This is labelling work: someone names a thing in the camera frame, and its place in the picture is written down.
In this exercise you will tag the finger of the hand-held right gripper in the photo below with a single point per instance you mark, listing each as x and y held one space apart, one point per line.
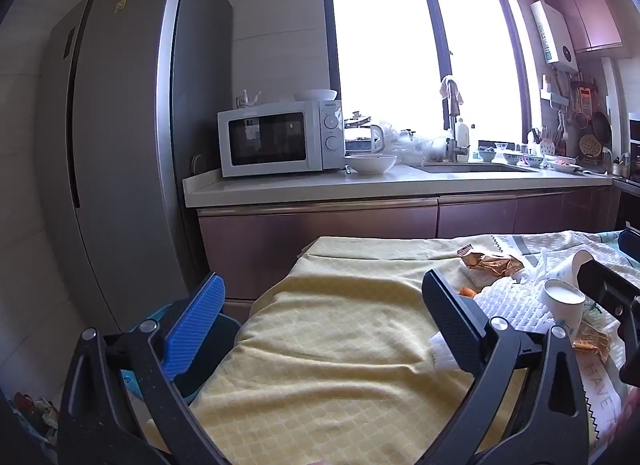
631 244
607 290

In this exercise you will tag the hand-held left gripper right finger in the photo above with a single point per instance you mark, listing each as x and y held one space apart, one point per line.
452 315

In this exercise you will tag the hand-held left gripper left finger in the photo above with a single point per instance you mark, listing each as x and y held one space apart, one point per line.
195 325

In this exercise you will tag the small orange piece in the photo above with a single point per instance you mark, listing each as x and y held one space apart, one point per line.
467 291

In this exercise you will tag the teal plastic bin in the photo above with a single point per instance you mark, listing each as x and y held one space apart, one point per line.
215 350

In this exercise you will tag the white paper cup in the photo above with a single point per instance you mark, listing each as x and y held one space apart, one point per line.
565 302
580 265

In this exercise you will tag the white foam net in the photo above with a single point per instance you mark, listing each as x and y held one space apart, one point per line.
510 302

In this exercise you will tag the gold snack wrapper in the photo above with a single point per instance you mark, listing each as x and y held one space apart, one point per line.
487 262

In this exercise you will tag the white tissue paper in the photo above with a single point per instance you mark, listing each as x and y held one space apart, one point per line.
446 352

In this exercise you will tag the small gold wrapper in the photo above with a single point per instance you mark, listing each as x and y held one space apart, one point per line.
590 342

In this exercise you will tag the white patterned cloth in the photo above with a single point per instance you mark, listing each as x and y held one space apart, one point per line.
600 405

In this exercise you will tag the plate with red food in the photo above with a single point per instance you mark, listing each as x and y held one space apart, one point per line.
564 164

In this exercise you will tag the hanging dark pan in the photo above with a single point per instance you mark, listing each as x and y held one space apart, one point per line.
601 126

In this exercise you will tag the blue patterned small bowl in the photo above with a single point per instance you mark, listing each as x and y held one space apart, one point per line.
486 154
531 160

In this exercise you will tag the yellow checked blanket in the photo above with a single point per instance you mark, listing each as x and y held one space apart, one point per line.
325 345

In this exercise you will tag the kitchen sink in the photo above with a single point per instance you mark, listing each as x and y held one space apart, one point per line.
475 168

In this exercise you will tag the kitchen counter with cabinets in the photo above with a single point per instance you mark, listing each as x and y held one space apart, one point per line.
325 230

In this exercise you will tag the round white dish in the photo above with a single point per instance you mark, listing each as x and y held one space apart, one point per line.
198 163

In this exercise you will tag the large white bowl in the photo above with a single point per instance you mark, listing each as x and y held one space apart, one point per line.
371 163

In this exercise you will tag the clear plastic bags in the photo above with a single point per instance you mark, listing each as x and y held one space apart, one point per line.
415 142

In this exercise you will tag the white soap bottle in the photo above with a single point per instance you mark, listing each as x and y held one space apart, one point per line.
461 134

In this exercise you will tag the teal plastic basket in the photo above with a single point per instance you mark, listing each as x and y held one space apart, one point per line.
31 417

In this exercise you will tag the grey refrigerator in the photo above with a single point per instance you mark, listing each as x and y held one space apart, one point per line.
125 145

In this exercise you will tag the glass kettle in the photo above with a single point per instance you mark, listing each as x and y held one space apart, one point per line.
362 137

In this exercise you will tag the metal faucet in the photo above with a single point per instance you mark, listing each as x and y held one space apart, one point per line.
452 115

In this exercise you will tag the white microwave oven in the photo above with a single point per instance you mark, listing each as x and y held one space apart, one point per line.
270 137

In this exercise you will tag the white water heater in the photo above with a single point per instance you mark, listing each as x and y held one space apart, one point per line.
552 32

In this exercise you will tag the small white figurine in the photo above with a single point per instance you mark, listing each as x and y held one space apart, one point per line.
248 98

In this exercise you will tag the shallow white bowl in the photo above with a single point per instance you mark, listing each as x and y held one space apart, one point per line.
315 94

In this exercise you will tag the dark framed window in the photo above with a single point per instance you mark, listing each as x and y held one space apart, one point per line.
425 45

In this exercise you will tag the pink wall cabinet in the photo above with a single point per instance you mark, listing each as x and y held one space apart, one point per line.
592 15

